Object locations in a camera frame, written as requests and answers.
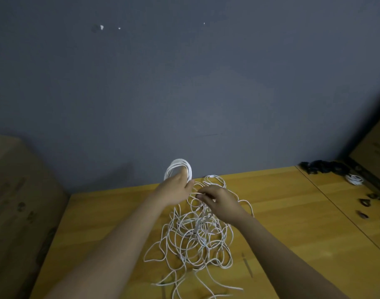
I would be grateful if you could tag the person's left forearm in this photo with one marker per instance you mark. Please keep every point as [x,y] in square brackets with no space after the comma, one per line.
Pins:
[96,258]

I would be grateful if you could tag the cardboard box with black print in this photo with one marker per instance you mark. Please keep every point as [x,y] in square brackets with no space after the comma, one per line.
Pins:
[374,152]

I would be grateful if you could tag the person's right forearm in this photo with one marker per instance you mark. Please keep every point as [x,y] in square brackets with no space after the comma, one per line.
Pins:
[290,264]

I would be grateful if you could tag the person's right hand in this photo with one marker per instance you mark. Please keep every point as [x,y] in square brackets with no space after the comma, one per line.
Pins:
[226,205]

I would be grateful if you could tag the plain brown cardboard box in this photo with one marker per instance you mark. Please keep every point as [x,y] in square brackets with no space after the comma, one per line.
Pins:
[21,214]

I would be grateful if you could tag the group of black cable ties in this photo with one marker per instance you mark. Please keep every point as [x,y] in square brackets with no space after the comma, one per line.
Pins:
[364,201]

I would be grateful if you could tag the person's left hand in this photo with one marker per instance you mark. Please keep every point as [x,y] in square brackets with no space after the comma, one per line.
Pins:
[172,191]

